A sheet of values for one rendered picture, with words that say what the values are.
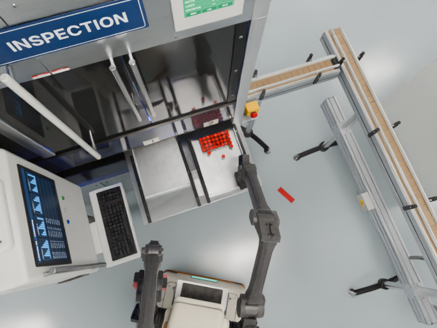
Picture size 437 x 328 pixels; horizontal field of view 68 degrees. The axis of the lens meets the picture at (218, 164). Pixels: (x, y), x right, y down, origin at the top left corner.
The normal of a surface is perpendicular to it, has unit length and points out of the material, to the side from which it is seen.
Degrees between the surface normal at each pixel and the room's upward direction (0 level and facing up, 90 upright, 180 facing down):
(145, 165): 0
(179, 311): 42
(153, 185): 0
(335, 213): 0
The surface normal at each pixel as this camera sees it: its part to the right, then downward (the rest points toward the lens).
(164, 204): 0.03, -0.25
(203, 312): 0.14, -0.83
